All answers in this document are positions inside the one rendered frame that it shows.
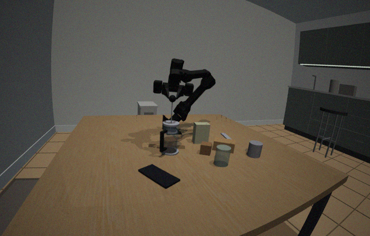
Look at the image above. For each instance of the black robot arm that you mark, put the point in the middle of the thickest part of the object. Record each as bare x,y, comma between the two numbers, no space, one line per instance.
178,73

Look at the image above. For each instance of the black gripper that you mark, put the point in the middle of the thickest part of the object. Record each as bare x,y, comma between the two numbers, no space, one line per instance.
173,86

